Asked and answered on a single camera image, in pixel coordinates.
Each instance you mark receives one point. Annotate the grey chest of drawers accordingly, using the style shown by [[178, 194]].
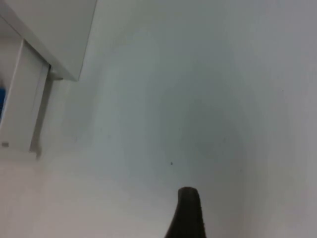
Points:
[[64, 32]]

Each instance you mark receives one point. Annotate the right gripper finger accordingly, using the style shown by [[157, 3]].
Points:
[[189, 218]]

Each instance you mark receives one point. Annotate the grey drawer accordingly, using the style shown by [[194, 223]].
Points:
[[23, 99]]

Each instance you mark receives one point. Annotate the blue block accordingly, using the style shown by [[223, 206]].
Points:
[[2, 104]]

